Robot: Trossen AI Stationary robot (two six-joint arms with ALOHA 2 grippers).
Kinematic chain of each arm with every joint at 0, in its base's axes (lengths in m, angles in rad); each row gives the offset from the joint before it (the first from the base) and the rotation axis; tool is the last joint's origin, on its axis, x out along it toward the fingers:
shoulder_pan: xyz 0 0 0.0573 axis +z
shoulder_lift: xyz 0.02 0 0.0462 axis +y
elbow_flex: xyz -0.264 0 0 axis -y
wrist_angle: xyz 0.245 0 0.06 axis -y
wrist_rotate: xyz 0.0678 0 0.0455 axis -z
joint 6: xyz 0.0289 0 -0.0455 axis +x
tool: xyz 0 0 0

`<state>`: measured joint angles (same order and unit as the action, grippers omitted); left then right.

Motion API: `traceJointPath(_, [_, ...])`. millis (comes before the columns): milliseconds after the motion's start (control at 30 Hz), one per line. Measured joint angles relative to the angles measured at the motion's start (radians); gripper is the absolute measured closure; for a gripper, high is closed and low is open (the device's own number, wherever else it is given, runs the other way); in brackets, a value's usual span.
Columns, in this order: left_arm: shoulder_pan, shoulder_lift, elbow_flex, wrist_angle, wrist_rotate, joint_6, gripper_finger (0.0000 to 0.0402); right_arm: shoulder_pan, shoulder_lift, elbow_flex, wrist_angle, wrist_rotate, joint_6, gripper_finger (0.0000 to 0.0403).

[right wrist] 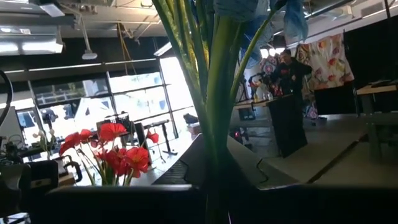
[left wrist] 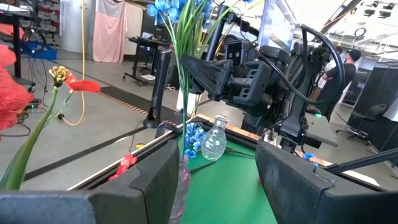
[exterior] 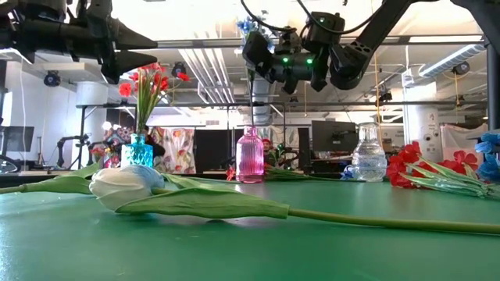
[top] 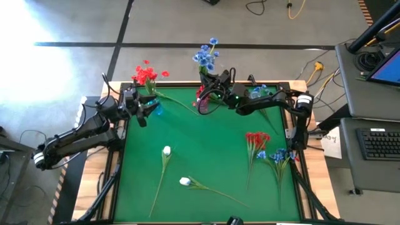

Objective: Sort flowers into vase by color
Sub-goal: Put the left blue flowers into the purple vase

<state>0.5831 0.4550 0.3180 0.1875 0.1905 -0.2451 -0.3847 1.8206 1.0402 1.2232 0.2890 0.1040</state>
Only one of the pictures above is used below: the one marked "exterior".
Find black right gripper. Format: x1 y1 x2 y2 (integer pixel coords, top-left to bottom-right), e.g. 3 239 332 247
242 30 333 94

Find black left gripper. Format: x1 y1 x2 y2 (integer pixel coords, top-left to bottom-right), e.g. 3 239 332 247
21 17 159 85

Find pink ribbed glass vase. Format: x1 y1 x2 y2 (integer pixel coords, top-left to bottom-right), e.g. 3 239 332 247
236 125 266 184

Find teal glass vase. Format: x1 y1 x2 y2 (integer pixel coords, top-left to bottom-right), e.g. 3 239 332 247
120 133 154 169

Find white tulip with blue tint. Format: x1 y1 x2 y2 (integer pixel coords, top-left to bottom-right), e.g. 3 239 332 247
88 165 500 237

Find white artificial tulip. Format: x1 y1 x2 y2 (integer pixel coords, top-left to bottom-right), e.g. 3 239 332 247
0 162 101 195

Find clear glass vase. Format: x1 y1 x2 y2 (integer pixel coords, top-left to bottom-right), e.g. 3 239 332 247
350 123 388 183

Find background red flowers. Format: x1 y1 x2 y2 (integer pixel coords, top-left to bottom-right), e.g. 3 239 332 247
92 145 121 169

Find black ceiling-hung device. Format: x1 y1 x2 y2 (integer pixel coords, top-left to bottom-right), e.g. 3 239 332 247
170 62 188 79
43 69 62 87
452 61 471 76

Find person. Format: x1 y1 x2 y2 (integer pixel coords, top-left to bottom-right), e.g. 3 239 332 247
261 137 279 167
141 124 166 159

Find large dark background monitor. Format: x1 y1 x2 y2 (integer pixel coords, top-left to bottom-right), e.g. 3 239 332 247
311 119 359 154

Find floral patterned cloth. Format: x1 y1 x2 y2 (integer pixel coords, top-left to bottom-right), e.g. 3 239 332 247
150 126 197 175

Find small dark background monitor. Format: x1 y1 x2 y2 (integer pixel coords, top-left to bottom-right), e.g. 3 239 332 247
0 125 35 154

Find wide white column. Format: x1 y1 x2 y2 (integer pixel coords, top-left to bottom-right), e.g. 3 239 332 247
404 84 445 163

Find green table mat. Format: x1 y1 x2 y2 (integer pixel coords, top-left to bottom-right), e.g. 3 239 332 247
0 177 500 281

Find pale pink sheet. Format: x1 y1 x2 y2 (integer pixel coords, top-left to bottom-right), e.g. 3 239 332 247
441 123 489 165

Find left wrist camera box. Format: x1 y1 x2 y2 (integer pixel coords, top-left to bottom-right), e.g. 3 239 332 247
76 0 114 23

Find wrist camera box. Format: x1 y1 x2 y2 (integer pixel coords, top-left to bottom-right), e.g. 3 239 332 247
76 0 114 23
302 11 347 52

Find long grey ceiling light rail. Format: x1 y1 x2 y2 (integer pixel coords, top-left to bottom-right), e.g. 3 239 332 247
155 37 485 50

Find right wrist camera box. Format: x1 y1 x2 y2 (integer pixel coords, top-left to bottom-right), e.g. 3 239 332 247
302 11 347 52

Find black pipe frame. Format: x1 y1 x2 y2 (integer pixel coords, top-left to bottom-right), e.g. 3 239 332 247
76 101 287 173

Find yellow hanging rope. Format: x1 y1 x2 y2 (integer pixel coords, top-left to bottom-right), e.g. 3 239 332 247
373 52 383 149

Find black table frame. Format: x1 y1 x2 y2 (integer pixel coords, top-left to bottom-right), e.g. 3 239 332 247
0 170 391 189

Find white flexible duct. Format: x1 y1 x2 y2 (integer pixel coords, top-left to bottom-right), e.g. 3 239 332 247
417 43 486 79

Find black upright post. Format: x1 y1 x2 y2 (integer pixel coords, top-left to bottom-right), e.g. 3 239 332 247
487 42 500 132

